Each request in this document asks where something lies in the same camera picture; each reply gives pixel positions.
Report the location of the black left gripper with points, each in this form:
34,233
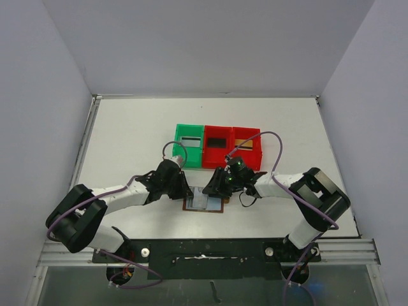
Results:
183,191

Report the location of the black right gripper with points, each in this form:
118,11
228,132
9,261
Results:
218,184

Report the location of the brown leather card holder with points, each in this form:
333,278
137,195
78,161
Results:
203,203

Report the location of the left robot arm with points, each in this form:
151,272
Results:
77,220

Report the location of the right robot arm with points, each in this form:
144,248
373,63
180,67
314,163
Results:
319,199

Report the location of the black card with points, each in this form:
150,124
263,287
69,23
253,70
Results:
219,143

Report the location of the red bin middle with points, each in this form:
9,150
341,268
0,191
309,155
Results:
213,157

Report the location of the red bin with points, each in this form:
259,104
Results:
213,157
252,158

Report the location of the red bin right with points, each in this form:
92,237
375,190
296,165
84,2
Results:
252,158

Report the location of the green bin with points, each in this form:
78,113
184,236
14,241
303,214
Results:
194,155

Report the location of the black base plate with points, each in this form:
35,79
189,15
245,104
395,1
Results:
212,259

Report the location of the aluminium left rail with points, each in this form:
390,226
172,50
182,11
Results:
91,117

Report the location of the aluminium rail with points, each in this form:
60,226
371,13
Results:
91,117
55,254

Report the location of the aluminium front rail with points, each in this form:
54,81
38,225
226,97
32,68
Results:
55,254

